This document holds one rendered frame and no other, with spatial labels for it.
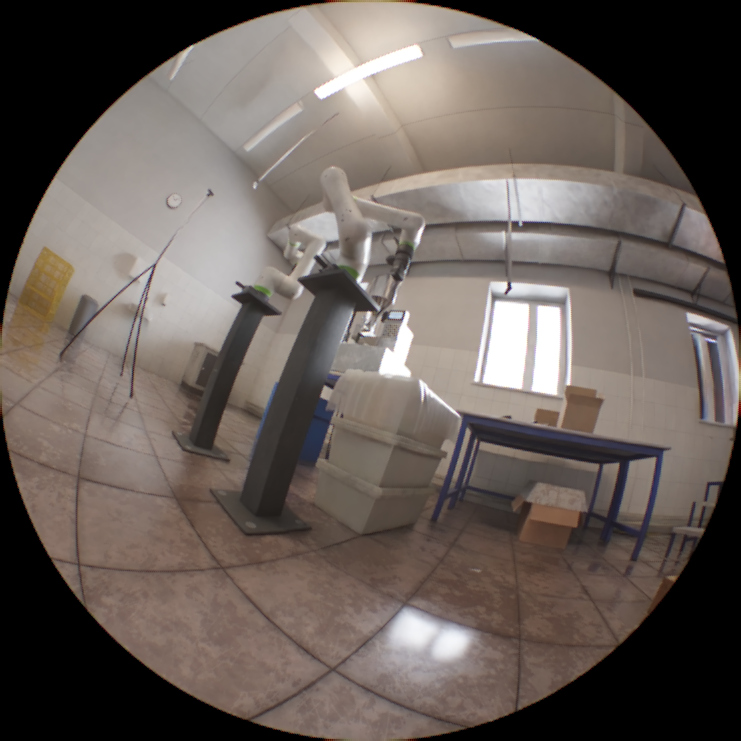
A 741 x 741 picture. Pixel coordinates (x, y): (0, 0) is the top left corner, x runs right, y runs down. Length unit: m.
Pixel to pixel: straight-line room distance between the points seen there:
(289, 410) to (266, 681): 0.74
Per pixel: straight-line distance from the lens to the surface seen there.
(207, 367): 4.39
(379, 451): 1.06
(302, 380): 0.86
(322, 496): 1.26
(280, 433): 0.86
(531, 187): 3.53
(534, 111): 4.21
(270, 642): 0.55
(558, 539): 1.92
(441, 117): 4.27
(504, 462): 3.04
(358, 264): 1.07
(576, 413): 1.92
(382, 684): 0.55
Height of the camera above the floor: 0.43
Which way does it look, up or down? 14 degrees up
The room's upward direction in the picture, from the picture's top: 19 degrees clockwise
